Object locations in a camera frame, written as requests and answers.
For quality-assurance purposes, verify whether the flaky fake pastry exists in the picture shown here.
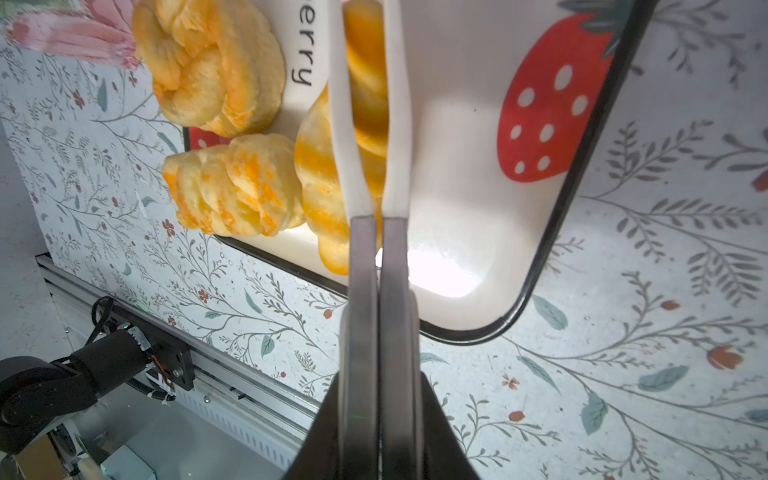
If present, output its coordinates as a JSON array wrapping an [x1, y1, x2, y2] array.
[[162, 134, 305, 237]]

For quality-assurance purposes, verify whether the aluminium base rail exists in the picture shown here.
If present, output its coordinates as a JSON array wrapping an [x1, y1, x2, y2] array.
[[36, 254, 318, 471]]

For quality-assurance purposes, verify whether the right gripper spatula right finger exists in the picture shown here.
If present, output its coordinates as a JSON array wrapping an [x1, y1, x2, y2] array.
[[379, 1, 423, 479]]

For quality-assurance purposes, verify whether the floral paper gift bag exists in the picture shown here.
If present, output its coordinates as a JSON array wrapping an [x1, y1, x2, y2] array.
[[6, 0, 140, 70]]

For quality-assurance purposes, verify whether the round knotted fake bread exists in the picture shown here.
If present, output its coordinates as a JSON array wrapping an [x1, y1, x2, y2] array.
[[131, 1, 286, 138]]

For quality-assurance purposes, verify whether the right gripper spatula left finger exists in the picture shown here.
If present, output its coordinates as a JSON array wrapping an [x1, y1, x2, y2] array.
[[328, 1, 379, 479]]

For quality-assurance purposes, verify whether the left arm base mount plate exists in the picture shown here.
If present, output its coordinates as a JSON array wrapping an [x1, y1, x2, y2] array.
[[86, 295, 195, 400]]

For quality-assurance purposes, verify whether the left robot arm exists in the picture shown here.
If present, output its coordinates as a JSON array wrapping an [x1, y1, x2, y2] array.
[[1, 329, 148, 454]]

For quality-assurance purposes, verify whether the white strawberry tray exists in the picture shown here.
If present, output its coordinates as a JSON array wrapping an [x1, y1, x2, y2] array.
[[182, 0, 661, 346]]

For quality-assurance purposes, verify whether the fake croissant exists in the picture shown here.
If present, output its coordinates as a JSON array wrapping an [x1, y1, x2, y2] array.
[[294, 1, 389, 276]]

